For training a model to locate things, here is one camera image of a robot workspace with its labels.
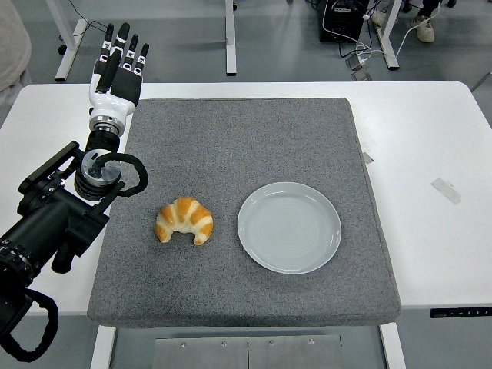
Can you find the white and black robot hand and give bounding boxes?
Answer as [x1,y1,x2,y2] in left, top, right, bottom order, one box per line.
[88,22,151,125]

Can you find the white table leg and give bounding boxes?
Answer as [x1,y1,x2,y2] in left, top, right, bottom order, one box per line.
[90,324,117,369]
[378,321,407,369]

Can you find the black table control panel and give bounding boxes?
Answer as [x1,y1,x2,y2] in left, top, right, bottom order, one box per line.
[430,307,492,319]

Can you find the black electronics box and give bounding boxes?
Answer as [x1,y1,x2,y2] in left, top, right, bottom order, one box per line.
[319,0,365,43]

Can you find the golden croissant bread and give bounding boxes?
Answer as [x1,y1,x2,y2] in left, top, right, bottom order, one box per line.
[155,196,214,246]

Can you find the white cable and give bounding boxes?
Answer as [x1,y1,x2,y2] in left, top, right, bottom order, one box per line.
[322,0,424,62]

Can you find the white background desk leg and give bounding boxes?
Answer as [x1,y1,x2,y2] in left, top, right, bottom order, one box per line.
[224,0,237,76]
[55,0,88,82]
[375,0,401,71]

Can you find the thin black floor cable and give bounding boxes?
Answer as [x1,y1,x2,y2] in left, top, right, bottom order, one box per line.
[78,18,111,36]

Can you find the pale grey round plate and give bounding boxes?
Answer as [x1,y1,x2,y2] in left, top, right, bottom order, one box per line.
[237,181,343,275]

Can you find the grey fabric mat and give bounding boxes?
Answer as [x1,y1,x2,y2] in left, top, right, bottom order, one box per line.
[86,97,402,328]

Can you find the long clear tape strip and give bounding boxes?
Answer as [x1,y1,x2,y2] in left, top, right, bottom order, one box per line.
[430,178,462,205]

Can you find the person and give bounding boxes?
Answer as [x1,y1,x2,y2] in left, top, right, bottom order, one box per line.
[0,0,32,116]

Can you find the grey metal plate with screws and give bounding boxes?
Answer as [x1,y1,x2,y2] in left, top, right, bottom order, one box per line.
[154,334,344,369]

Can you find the grey foot pedals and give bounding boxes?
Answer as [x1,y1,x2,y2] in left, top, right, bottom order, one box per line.
[345,53,373,82]

